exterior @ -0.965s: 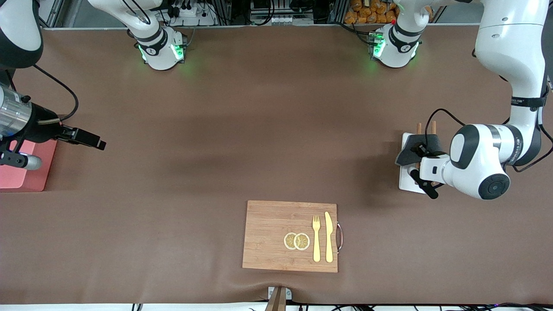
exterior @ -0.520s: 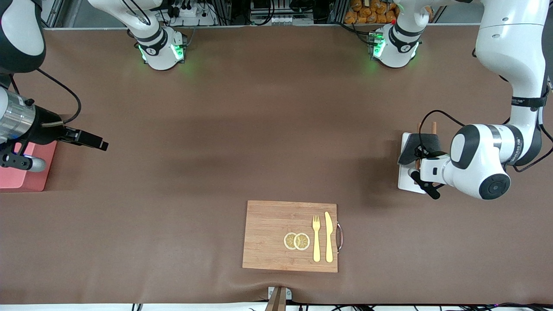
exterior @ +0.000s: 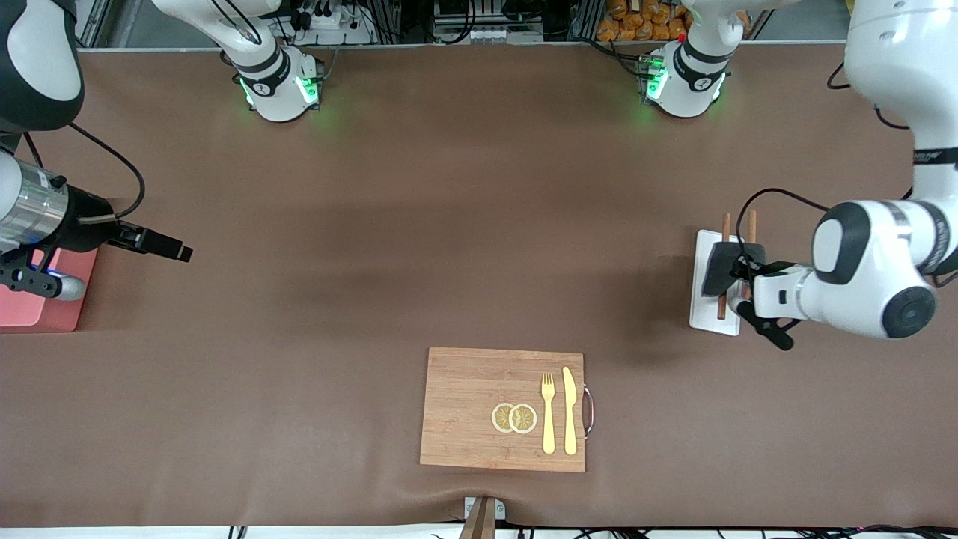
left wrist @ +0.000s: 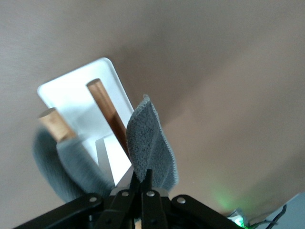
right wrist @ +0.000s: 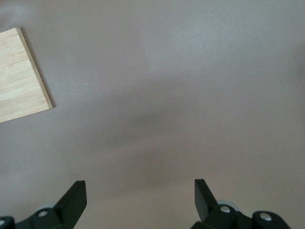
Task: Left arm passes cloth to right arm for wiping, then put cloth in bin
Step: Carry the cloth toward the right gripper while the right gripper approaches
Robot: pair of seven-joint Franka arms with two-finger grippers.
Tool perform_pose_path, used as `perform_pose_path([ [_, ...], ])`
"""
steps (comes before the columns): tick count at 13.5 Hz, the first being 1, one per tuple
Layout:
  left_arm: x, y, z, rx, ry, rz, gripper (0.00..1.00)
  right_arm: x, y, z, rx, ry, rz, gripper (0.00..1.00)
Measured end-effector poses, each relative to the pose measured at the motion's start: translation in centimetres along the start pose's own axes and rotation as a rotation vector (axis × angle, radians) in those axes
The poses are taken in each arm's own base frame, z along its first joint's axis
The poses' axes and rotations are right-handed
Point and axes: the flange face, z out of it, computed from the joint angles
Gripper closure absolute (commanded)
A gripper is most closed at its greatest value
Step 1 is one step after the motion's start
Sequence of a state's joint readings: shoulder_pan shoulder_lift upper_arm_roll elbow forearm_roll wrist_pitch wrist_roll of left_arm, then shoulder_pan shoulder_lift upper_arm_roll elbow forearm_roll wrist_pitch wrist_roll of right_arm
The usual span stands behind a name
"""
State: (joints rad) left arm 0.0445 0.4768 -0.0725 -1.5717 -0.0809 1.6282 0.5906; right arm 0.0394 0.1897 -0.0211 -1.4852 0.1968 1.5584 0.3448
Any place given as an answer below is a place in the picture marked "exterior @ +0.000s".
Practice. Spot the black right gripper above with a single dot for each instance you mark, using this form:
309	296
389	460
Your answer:
84	224

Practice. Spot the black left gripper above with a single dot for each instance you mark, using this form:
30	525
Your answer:
723	270

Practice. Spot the dark grey cloth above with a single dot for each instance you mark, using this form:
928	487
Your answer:
718	269

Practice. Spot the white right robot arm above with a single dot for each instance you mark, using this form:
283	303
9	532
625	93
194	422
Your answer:
45	75

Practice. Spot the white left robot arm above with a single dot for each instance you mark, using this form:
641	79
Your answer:
861	262

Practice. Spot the white rack base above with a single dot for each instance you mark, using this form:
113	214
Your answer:
703	314

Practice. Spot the pink plastic bin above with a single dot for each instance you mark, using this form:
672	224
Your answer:
30	314

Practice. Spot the yellow knife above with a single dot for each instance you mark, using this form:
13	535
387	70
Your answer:
570	404

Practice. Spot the large table cover mat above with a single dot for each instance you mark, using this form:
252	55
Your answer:
374	299

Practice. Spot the yellow fork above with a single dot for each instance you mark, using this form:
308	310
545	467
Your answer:
548	427

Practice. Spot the lemon slice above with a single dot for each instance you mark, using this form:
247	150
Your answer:
500	418
523	418

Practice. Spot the orange packets pile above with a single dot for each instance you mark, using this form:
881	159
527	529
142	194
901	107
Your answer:
636	22

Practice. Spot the white power strip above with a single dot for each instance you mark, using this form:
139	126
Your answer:
329	22

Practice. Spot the wooden cutting board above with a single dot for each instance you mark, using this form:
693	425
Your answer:
464	404

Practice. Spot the aluminium frame post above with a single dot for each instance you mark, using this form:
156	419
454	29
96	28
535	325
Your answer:
93	22

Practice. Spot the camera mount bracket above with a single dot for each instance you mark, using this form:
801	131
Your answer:
483	516

